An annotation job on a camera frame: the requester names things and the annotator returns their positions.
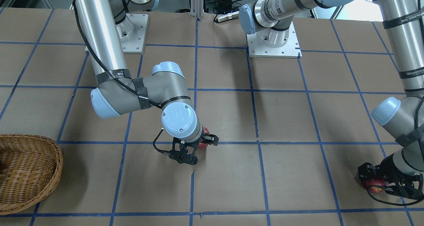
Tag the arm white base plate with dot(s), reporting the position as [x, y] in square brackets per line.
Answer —
[270, 43]
[108, 39]

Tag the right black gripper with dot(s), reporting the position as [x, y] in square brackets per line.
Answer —
[210, 139]

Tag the aluminium frame post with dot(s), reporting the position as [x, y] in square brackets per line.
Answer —
[196, 8]

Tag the wicker basket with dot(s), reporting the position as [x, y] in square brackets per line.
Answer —
[31, 169]

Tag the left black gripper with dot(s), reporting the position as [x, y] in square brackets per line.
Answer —
[395, 173]

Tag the silver cable connector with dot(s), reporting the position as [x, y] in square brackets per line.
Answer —
[226, 17]

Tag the red yellow apple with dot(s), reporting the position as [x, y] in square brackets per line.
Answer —
[204, 143]

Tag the dark red apple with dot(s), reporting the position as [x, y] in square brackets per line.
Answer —
[370, 184]

